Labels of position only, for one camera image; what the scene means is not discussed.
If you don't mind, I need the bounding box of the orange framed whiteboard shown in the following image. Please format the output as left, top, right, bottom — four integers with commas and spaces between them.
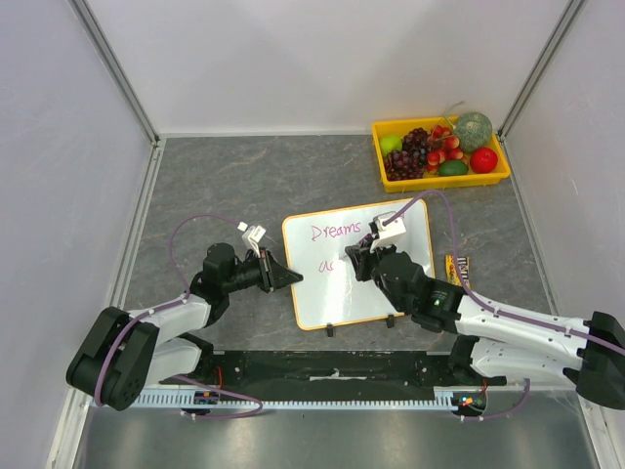
282, 198, 408, 330

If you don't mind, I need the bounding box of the left aluminium floor rail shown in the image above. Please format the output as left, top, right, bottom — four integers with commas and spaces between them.
101, 140, 166, 310

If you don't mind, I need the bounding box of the light blue slotted cable duct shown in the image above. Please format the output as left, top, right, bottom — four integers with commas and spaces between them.
131, 387, 480, 411

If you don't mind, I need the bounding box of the dark red grape bunch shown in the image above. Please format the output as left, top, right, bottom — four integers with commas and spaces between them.
402, 127, 430, 153

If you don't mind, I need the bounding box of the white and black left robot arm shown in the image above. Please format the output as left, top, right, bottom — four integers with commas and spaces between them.
65, 243, 304, 410

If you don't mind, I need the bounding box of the yellow candy packet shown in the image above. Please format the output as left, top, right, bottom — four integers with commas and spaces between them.
444, 254, 471, 288

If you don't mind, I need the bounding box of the right aluminium frame post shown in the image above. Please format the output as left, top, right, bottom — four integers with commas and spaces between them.
497, 0, 587, 143

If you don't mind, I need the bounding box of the green netted melon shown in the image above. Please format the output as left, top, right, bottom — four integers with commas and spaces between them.
453, 111, 492, 153

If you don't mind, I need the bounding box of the red apple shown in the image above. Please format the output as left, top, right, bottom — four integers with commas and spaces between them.
470, 148, 499, 174

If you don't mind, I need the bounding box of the green apple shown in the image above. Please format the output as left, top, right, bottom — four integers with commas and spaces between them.
379, 135, 403, 155

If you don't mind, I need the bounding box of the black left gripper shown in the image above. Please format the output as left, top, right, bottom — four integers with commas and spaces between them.
223, 246, 302, 293

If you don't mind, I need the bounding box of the aluminium frame post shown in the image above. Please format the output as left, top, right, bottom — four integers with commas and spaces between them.
68, 0, 160, 146
497, 0, 587, 143

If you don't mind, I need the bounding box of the left aluminium frame post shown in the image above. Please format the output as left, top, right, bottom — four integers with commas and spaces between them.
68, 0, 160, 146

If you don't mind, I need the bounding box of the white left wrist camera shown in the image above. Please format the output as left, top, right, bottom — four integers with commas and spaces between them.
237, 222, 267, 258

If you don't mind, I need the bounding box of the yellow plastic fruit tray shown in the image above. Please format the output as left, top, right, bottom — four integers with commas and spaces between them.
371, 116, 511, 192

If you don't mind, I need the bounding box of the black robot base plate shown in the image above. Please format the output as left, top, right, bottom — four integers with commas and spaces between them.
189, 351, 507, 402

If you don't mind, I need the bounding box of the dark purple grape bunch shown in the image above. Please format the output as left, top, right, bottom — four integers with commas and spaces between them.
383, 150, 428, 182

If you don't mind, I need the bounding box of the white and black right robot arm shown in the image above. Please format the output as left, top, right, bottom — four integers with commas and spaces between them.
345, 243, 624, 410

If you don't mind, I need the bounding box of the red cherry cluster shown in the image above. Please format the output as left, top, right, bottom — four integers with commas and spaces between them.
426, 125, 469, 176

